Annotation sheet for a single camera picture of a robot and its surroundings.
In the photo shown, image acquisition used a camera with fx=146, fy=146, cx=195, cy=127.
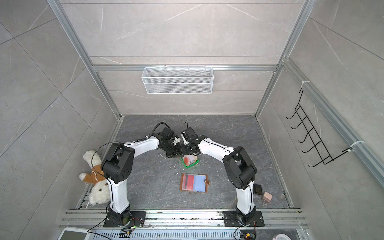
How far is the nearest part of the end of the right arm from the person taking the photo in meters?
0.68

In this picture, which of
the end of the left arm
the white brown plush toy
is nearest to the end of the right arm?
the end of the left arm

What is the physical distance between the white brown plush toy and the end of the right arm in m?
0.45

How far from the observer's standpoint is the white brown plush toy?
2.49 feet

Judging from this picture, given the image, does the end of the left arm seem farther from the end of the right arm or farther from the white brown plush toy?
the white brown plush toy
